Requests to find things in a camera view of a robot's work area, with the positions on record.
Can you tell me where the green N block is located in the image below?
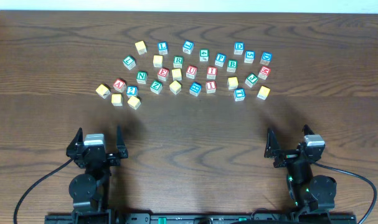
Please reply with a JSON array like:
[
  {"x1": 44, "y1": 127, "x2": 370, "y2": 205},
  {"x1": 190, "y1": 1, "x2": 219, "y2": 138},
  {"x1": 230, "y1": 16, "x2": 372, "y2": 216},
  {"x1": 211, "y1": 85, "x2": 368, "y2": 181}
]
[{"x1": 136, "y1": 71, "x2": 148, "y2": 84}]

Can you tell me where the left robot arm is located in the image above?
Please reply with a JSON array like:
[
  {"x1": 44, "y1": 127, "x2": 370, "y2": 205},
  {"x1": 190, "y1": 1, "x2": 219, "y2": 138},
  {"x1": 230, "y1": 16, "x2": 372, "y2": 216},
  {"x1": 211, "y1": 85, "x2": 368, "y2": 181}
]
[{"x1": 66, "y1": 127, "x2": 128, "y2": 224}]

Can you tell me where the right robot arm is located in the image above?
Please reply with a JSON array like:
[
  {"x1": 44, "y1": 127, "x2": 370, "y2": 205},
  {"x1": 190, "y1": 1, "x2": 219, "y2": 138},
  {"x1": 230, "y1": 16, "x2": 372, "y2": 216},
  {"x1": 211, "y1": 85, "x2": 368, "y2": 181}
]
[{"x1": 264, "y1": 125, "x2": 337, "y2": 223}]

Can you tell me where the yellow Q block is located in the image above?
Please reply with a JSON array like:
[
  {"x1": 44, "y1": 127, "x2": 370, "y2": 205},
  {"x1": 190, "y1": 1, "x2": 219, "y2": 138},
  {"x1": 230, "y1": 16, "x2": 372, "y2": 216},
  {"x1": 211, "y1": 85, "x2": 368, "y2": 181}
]
[{"x1": 127, "y1": 96, "x2": 141, "y2": 110}]

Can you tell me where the yellow C block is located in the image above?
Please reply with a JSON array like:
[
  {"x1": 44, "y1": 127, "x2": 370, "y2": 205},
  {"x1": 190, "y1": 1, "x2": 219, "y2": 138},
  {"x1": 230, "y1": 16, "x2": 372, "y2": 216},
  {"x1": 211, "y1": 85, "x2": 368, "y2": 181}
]
[{"x1": 111, "y1": 94, "x2": 123, "y2": 106}]

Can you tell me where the blue 2 block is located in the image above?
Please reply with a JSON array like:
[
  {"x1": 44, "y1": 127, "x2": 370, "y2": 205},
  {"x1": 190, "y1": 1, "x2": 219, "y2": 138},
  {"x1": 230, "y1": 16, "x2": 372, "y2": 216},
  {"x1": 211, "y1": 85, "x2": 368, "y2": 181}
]
[{"x1": 126, "y1": 86, "x2": 138, "y2": 98}]

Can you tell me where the yellow K block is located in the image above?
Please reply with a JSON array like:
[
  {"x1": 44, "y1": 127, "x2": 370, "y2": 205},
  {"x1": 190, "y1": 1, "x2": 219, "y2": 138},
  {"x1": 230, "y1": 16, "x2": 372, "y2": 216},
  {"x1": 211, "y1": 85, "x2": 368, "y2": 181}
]
[{"x1": 96, "y1": 84, "x2": 111, "y2": 99}]

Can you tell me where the yellow M block right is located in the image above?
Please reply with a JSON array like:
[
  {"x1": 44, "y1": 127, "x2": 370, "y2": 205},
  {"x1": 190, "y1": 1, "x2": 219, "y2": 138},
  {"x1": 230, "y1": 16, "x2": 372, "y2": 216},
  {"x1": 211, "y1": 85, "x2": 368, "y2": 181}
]
[{"x1": 257, "y1": 86, "x2": 270, "y2": 100}]

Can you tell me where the red A block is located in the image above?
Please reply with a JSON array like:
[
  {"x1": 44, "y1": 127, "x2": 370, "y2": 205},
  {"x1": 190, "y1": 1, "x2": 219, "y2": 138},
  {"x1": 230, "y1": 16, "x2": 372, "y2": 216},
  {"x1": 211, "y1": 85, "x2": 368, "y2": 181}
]
[{"x1": 113, "y1": 78, "x2": 127, "y2": 93}]

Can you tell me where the blue T block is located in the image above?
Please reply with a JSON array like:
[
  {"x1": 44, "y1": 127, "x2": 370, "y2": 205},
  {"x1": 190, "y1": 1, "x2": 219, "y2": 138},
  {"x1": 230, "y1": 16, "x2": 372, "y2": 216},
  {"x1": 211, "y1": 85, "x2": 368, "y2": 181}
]
[{"x1": 234, "y1": 88, "x2": 246, "y2": 101}]

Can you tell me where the green Z block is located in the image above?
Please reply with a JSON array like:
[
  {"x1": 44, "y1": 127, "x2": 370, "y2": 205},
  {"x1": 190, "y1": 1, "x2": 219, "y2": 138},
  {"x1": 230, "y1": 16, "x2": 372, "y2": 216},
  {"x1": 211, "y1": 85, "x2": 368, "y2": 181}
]
[{"x1": 150, "y1": 80, "x2": 163, "y2": 95}]

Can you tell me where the green J block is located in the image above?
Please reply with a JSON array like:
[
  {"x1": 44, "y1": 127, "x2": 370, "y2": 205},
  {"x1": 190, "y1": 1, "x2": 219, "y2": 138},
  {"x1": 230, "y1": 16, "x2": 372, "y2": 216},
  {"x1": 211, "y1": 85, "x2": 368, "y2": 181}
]
[{"x1": 245, "y1": 73, "x2": 258, "y2": 88}]

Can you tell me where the red M block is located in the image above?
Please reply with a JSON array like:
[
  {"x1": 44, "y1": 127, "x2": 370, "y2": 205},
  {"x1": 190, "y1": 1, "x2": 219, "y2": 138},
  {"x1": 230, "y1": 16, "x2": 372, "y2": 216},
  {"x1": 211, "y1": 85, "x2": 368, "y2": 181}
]
[{"x1": 258, "y1": 66, "x2": 271, "y2": 80}]

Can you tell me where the yellow block right centre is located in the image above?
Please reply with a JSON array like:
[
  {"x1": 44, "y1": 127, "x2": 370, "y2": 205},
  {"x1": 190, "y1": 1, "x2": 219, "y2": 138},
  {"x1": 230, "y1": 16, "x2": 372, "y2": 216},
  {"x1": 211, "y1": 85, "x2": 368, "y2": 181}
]
[{"x1": 227, "y1": 77, "x2": 239, "y2": 90}]

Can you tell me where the yellow O block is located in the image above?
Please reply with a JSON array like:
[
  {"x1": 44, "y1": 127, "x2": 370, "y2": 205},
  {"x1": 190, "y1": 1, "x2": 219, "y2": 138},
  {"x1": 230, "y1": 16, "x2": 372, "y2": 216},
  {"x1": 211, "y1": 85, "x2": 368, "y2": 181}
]
[{"x1": 169, "y1": 80, "x2": 182, "y2": 95}]

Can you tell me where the green 7 block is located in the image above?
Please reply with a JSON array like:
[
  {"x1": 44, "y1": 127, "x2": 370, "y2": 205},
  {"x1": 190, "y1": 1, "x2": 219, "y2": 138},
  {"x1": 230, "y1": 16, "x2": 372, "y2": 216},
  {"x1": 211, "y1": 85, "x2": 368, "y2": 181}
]
[{"x1": 123, "y1": 55, "x2": 136, "y2": 70}]

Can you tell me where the red E block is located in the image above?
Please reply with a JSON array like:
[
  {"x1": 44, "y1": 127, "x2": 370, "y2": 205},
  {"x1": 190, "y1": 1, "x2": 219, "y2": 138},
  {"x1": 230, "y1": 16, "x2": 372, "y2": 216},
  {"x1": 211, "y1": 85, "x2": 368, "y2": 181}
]
[{"x1": 158, "y1": 68, "x2": 169, "y2": 82}]

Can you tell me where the blue D block right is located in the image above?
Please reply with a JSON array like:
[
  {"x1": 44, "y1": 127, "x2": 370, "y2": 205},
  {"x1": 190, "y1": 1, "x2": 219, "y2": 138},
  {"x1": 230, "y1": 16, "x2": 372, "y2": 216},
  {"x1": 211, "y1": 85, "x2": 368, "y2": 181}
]
[{"x1": 260, "y1": 52, "x2": 273, "y2": 66}]

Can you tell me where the blue d block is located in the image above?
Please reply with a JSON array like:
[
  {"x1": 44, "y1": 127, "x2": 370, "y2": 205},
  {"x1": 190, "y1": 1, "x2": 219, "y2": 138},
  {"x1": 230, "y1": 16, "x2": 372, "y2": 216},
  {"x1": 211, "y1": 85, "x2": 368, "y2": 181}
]
[
  {"x1": 234, "y1": 42, "x2": 244, "y2": 55},
  {"x1": 260, "y1": 52, "x2": 273, "y2": 66}
]

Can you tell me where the lower red I block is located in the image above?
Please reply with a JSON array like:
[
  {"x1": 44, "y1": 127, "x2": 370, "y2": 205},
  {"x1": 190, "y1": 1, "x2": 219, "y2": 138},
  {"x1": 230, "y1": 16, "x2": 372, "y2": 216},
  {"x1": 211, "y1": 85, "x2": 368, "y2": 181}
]
[{"x1": 206, "y1": 80, "x2": 217, "y2": 94}]

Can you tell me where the red i block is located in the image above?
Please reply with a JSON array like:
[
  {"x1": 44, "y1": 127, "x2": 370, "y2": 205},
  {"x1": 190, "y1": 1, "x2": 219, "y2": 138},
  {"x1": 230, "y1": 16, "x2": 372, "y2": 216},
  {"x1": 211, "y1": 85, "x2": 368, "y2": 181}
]
[
  {"x1": 206, "y1": 80, "x2": 217, "y2": 94},
  {"x1": 206, "y1": 66, "x2": 217, "y2": 80}
]

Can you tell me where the yellow S block centre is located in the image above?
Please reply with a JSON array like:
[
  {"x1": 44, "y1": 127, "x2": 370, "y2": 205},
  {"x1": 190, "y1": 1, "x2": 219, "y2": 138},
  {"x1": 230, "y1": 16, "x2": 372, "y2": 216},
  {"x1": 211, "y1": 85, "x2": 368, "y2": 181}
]
[{"x1": 171, "y1": 68, "x2": 182, "y2": 81}]

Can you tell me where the yellow s block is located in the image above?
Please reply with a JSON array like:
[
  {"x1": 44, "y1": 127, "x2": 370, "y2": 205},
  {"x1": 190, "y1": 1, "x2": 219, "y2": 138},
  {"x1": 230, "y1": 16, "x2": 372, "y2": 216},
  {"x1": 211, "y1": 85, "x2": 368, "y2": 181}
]
[
  {"x1": 171, "y1": 68, "x2": 182, "y2": 81},
  {"x1": 153, "y1": 55, "x2": 163, "y2": 68}
]

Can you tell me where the yellow S block left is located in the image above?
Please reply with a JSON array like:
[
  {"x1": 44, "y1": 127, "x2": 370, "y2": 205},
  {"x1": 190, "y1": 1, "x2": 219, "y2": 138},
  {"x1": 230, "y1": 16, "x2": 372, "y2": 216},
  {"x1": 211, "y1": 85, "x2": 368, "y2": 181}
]
[{"x1": 153, "y1": 55, "x2": 163, "y2": 68}]

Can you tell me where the green B block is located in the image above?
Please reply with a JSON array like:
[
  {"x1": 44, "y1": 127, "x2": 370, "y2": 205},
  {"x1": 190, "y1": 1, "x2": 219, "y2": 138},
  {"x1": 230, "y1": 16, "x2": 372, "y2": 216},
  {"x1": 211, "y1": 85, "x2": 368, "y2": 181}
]
[{"x1": 227, "y1": 59, "x2": 238, "y2": 73}]

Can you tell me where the blue 5 block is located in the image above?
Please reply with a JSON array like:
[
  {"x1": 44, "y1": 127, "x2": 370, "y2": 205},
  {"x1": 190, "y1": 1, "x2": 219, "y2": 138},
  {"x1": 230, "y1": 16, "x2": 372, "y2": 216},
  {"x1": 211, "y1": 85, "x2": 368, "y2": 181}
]
[{"x1": 244, "y1": 50, "x2": 255, "y2": 63}]

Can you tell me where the blue H block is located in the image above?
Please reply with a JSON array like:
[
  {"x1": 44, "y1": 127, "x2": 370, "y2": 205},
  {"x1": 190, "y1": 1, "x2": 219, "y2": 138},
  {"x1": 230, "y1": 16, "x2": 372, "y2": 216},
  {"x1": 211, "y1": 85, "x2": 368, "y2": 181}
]
[{"x1": 189, "y1": 82, "x2": 202, "y2": 96}]

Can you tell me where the upper red I block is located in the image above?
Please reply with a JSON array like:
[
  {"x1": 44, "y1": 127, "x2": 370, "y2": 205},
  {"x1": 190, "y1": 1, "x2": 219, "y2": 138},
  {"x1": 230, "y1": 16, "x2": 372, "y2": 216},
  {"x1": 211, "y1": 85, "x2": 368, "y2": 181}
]
[{"x1": 206, "y1": 66, "x2": 217, "y2": 80}]

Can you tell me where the yellow block top left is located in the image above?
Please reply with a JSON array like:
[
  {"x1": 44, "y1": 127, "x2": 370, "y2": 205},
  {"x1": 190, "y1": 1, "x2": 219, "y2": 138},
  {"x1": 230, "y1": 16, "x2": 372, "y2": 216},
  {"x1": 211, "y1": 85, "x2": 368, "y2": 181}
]
[{"x1": 135, "y1": 41, "x2": 147, "y2": 55}]

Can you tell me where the green R block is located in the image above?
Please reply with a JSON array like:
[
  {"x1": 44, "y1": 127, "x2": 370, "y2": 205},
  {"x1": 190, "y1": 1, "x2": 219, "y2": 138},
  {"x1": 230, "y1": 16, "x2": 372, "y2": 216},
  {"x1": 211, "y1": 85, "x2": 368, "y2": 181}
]
[{"x1": 172, "y1": 56, "x2": 184, "y2": 68}]

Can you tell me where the red U block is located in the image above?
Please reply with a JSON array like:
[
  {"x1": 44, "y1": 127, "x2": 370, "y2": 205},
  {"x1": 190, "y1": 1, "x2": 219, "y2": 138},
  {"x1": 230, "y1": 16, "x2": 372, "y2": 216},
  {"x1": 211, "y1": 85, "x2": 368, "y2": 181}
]
[{"x1": 186, "y1": 65, "x2": 197, "y2": 79}]

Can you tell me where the blue P block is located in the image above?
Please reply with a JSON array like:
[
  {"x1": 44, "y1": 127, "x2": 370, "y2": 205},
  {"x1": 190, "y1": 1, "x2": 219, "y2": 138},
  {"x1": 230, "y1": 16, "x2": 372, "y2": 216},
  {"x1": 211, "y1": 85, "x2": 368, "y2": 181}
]
[{"x1": 215, "y1": 53, "x2": 226, "y2": 67}]

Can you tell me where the blue D block top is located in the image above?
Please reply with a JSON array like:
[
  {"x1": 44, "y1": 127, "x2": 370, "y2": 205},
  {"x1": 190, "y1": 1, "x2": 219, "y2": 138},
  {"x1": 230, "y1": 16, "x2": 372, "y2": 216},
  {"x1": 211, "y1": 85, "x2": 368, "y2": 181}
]
[{"x1": 234, "y1": 42, "x2": 244, "y2": 55}]

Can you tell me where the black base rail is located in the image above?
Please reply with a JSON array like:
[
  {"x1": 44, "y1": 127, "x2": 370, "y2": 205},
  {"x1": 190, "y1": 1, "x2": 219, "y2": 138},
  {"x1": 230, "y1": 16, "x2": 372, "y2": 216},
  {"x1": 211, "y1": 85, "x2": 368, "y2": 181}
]
[{"x1": 44, "y1": 212, "x2": 357, "y2": 224}]

